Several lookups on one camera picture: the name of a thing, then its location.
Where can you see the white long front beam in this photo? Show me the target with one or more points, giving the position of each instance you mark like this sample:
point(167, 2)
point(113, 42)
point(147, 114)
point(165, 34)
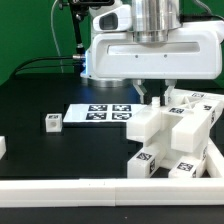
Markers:
point(192, 129)

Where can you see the white block at left edge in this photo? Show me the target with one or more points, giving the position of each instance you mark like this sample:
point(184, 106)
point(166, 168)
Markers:
point(2, 146)

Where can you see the white long back beam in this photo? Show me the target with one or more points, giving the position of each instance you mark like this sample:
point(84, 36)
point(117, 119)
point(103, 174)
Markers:
point(144, 124)

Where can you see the white chair seat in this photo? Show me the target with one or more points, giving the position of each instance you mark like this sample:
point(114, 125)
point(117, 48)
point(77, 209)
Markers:
point(163, 137)

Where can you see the white L-shaped fence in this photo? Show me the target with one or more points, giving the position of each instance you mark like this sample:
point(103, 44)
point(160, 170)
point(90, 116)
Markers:
point(68, 170)

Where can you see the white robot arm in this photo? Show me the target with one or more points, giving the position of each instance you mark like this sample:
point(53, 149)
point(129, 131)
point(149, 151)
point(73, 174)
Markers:
point(207, 15)

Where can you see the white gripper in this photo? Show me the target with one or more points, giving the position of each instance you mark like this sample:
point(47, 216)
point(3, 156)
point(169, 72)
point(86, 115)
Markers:
point(148, 41)

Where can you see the white marker tag board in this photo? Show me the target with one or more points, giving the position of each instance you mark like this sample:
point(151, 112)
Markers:
point(81, 113)

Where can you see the white long beam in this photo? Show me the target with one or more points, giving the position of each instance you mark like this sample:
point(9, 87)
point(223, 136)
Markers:
point(192, 129)
point(144, 124)

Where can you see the white tagged block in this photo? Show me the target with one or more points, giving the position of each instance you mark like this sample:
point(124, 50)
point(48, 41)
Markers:
point(53, 122)

